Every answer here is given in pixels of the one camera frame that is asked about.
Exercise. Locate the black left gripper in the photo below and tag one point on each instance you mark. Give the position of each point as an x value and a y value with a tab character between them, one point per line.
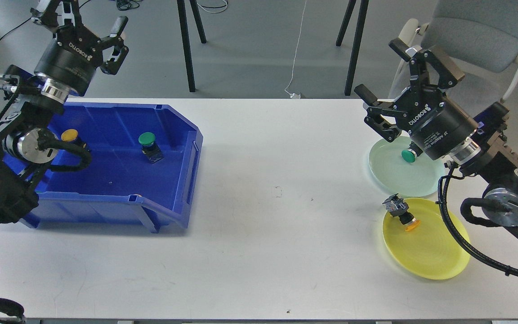
75	53

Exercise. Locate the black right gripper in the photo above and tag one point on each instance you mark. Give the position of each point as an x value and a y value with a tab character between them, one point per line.
435	123

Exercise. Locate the green push button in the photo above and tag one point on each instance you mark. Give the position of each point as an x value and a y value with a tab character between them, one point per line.
150	148
411	153

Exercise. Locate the yellow push button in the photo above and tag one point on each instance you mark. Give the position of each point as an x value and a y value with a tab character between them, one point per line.
72	136
397	207

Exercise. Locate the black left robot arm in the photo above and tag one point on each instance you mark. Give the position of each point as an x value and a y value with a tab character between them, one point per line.
29	101

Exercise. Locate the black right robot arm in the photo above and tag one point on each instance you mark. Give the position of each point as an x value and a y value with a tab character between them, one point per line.
485	153

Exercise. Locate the light green plate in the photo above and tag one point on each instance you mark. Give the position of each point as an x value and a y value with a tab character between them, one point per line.
397	176

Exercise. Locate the yellow push button back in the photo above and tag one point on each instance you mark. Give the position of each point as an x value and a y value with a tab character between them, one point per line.
72	136

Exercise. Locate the yellow plate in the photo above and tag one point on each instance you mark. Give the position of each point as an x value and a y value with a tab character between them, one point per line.
428	250

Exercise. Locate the grey office chair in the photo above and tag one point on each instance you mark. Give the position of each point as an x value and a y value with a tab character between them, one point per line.
481	36

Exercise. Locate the black tripod right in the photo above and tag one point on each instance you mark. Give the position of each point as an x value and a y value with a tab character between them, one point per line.
356	45

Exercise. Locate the black tripod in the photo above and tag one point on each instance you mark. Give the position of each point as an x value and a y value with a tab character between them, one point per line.
183	27
356	45

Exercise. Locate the black tripod left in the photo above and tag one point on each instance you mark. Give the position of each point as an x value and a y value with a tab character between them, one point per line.
183	27

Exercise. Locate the blue plastic storage bin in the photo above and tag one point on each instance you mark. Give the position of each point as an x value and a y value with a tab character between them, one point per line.
121	186

